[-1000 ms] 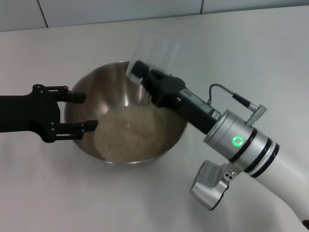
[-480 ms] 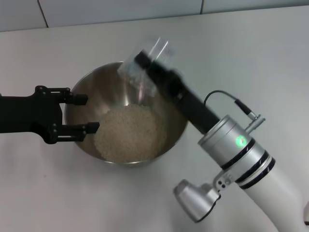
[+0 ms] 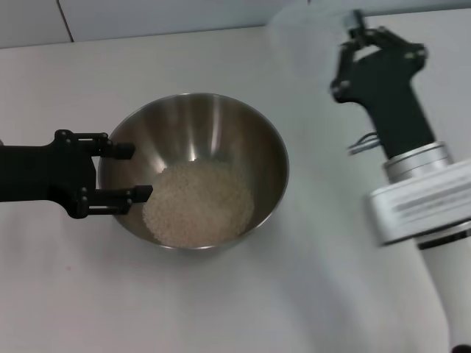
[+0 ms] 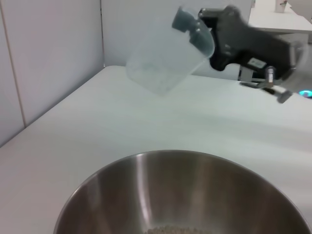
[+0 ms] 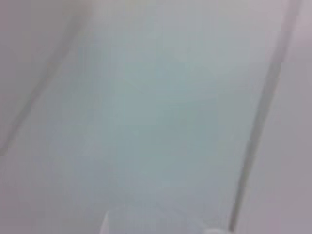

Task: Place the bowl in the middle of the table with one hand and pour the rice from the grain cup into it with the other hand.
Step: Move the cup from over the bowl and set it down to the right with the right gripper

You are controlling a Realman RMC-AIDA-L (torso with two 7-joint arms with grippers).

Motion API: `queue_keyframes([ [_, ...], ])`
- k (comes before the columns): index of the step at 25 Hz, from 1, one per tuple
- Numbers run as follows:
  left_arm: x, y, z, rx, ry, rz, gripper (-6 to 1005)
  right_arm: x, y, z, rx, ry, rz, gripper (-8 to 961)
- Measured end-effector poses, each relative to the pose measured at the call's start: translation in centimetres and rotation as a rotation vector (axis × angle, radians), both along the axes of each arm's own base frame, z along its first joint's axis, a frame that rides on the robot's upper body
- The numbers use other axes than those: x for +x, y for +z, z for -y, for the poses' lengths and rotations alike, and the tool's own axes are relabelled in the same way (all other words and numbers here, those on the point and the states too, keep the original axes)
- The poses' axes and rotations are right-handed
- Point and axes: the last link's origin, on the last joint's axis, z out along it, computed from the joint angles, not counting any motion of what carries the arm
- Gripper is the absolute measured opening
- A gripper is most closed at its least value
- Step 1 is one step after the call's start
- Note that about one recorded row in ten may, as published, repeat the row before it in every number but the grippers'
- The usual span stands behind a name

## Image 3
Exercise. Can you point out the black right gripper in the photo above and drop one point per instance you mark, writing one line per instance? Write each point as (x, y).
(390, 92)

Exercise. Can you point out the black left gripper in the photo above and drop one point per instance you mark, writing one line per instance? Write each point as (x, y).
(37, 173)

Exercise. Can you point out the clear plastic cup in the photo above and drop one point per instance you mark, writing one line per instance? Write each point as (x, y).
(305, 44)

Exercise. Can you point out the white rice grains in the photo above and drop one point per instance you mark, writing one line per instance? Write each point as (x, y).
(202, 206)

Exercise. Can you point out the stainless steel mixing bowl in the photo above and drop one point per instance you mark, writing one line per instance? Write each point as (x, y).
(206, 125)

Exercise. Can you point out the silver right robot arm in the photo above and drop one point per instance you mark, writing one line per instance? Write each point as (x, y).
(449, 287)

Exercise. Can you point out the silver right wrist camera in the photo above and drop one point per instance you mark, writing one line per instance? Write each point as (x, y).
(419, 206)

